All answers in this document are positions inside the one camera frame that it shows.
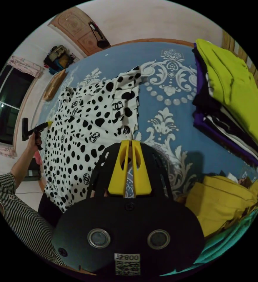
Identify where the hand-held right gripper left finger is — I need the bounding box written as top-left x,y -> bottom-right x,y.
108,141 -> 132,196

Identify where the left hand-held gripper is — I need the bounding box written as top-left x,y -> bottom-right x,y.
27,120 -> 54,151

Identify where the bed with blue printed sheet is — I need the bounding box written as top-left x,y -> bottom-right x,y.
33,39 -> 258,200

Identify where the black hanging bag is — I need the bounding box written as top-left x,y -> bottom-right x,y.
88,21 -> 111,49

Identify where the heap of yellow teal clothes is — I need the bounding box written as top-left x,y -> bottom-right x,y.
162,172 -> 258,277

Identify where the golden long cushion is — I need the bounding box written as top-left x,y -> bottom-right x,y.
43,69 -> 68,102

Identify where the shelf with bags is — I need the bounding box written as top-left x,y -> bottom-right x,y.
43,45 -> 77,75

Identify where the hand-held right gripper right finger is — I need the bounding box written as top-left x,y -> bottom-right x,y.
131,140 -> 152,196

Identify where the pile of folded clothes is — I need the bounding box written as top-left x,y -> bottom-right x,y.
192,38 -> 258,170

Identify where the person's left hand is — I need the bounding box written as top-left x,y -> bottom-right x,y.
29,132 -> 42,153

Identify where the person's body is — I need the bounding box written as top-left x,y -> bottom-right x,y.
0,172 -> 66,268

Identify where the window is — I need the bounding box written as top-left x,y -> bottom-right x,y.
0,64 -> 36,146

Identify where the wooden door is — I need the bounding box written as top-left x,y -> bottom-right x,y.
48,6 -> 112,58

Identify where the person's left forearm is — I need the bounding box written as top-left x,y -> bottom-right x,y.
9,142 -> 36,189

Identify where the white black polka dot shirt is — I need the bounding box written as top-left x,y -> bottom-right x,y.
43,65 -> 143,214

